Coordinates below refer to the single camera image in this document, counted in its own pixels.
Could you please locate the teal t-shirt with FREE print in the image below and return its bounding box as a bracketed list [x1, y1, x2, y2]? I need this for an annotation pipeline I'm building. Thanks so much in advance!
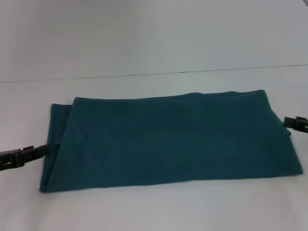
[38, 89, 303, 193]

